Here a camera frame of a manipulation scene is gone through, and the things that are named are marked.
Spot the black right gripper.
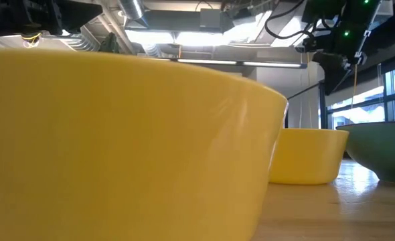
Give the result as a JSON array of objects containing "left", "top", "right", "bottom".
[{"left": 313, "top": 50, "right": 352, "bottom": 96}]

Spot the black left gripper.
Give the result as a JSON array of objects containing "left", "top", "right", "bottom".
[{"left": 16, "top": 0, "right": 104, "bottom": 36}]

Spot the plain yellow bowl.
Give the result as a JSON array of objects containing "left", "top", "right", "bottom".
[
  {"left": 268, "top": 128, "right": 350, "bottom": 186},
  {"left": 0, "top": 48, "right": 289, "bottom": 241}
]

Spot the teal bowl blue patterned interior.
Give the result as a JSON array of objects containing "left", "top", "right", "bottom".
[{"left": 335, "top": 120, "right": 395, "bottom": 186}]

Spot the green cactus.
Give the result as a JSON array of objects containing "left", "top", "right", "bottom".
[{"left": 98, "top": 32, "right": 121, "bottom": 54}]

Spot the large glass window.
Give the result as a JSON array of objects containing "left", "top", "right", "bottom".
[{"left": 327, "top": 62, "right": 395, "bottom": 131}]

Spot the grey ceiling box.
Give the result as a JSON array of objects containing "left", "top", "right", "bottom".
[{"left": 200, "top": 8, "right": 222, "bottom": 29}]

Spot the silver round ventilation duct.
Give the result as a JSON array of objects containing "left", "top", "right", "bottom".
[{"left": 116, "top": 0, "right": 147, "bottom": 21}]

